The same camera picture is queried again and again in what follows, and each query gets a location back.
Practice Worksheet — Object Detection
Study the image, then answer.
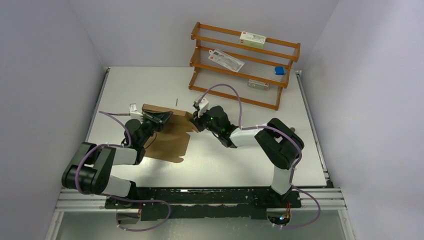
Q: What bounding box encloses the clear plastic packet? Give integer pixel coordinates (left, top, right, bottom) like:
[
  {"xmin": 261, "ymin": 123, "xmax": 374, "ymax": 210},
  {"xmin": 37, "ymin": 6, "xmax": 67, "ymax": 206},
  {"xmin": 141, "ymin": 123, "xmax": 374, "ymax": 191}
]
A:
[{"xmin": 208, "ymin": 49, "xmax": 245, "ymax": 73}]

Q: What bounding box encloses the small blue object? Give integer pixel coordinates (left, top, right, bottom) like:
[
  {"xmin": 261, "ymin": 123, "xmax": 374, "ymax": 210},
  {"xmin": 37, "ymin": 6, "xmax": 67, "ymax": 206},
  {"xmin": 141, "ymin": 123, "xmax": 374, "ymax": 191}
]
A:
[{"xmin": 274, "ymin": 66, "xmax": 286, "ymax": 76}]

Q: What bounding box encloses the green white box shelf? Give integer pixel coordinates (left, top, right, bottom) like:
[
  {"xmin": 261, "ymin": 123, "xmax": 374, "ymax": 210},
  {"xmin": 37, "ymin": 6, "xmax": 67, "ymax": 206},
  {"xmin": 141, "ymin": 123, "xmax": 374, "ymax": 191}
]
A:
[
  {"xmin": 248, "ymin": 79, "xmax": 269, "ymax": 91},
  {"xmin": 239, "ymin": 31, "xmax": 267, "ymax": 49}
]

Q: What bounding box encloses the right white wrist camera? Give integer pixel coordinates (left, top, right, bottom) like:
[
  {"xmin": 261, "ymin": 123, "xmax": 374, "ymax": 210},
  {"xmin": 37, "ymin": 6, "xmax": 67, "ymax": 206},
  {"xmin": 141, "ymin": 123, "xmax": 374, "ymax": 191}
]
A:
[{"xmin": 193, "ymin": 96, "xmax": 209, "ymax": 118}]

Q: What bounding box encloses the green white box bottom shelf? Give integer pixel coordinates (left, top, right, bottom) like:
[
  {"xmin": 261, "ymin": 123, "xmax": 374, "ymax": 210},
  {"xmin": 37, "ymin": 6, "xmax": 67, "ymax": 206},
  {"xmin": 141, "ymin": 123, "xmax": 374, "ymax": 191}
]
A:
[{"xmin": 248, "ymin": 79, "xmax": 269, "ymax": 91}]

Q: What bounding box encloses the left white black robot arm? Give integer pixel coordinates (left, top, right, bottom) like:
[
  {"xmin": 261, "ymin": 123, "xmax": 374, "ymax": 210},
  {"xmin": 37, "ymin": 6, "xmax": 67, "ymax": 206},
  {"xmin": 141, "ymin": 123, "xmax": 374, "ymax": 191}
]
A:
[{"xmin": 61, "ymin": 111, "xmax": 173, "ymax": 208}]

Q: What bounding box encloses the green white box top shelf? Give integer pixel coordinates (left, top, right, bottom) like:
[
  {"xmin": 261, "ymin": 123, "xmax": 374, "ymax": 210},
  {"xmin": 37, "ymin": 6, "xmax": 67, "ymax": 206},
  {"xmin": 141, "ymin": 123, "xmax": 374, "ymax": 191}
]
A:
[{"xmin": 239, "ymin": 31, "xmax": 267, "ymax": 49}]

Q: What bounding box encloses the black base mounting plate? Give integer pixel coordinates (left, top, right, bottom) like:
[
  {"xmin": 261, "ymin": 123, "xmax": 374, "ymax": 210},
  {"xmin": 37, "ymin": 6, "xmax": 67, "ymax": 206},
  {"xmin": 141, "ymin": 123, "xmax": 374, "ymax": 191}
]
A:
[{"xmin": 104, "ymin": 186, "xmax": 301, "ymax": 221}]

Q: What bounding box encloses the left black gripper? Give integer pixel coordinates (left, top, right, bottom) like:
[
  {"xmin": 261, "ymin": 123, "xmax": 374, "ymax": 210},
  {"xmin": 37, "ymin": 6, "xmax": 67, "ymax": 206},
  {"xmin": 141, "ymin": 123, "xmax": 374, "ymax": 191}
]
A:
[{"xmin": 138, "ymin": 110, "xmax": 173, "ymax": 146}]

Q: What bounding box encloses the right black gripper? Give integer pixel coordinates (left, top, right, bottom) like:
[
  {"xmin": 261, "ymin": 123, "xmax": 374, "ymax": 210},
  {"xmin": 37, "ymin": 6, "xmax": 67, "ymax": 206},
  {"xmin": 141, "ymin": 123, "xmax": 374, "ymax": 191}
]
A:
[{"xmin": 190, "ymin": 106, "xmax": 221, "ymax": 136}]

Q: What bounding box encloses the orange wooden shelf rack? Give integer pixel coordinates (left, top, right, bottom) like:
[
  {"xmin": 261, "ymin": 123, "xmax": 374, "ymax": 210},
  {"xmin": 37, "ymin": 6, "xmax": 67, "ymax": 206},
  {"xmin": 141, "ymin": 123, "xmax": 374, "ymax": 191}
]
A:
[{"xmin": 188, "ymin": 22, "xmax": 301, "ymax": 110}]

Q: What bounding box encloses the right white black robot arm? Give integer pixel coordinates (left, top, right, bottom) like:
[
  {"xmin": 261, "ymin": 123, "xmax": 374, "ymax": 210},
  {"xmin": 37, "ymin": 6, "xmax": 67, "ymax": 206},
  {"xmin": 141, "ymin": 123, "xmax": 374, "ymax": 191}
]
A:
[{"xmin": 190, "ymin": 104, "xmax": 305, "ymax": 207}]

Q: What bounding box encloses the aluminium frame rail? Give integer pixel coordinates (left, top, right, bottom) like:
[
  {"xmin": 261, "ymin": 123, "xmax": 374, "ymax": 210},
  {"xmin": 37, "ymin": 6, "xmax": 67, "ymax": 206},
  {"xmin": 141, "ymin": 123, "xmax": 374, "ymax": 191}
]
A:
[{"xmin": 46, "ymin": 188, "xmax": 356, "ymax": 240}]

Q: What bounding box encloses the brown cardboard box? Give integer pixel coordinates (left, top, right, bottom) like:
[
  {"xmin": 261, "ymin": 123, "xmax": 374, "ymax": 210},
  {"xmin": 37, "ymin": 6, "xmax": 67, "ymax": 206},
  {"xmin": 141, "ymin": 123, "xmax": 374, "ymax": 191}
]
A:
[{"xmin": 142, "ymin": 104, "xmax": 198, "ymax": 163}]

